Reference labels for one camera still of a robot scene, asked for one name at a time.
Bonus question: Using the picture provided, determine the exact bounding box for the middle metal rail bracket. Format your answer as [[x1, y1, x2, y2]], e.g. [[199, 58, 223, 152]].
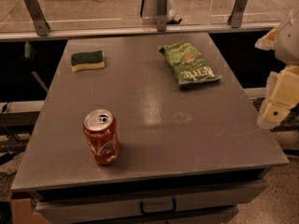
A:
[[156, 0, 167, 32]]

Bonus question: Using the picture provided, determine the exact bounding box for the metal window rail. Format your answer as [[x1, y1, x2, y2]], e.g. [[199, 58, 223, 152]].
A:
[[0, 21, 279, 42]]

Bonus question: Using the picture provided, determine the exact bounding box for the black drawer handle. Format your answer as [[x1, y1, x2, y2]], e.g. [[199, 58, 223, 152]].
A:
[[139, 197, 177, 216]]

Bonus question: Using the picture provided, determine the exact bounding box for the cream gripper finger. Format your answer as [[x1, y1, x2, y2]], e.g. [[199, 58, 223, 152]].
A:
[[257, 64, 299, 130], [254, 27, 278, 50]]

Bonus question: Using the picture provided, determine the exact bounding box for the red coca-cola can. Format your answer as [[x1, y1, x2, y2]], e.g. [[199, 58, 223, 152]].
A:
[[83, 109, 120, 165]]

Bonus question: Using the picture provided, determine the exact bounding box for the left metal rail bracket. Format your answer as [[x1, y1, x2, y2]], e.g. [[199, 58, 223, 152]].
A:
[[23, 0, 50, 36]]

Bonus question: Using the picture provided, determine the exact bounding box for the grey cabinet drawer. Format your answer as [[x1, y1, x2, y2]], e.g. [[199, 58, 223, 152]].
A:
[[36, 179, 267, 224]]

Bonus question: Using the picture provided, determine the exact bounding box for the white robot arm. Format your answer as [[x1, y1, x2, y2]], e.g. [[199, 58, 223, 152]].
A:
[[255, 6, 299, 129]]

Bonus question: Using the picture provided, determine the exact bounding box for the green and yellow sponge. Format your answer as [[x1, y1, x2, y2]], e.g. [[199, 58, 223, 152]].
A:
[[71, 50, 105, 73]]

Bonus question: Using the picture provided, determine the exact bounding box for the metal rail bracket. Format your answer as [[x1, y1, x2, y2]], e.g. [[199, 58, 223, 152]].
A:
[[228, 0, 249, 28], [156, 0, 167, 32], [23, 0, 50, 36]]

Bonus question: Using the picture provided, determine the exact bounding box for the right metal rail bracket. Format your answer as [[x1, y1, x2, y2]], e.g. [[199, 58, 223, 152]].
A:
[[228, 0, 249, 28]]

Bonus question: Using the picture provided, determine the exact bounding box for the green jalapeno chip bag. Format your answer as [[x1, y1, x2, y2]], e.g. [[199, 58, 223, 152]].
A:
[[159, 41, 221, 87]]

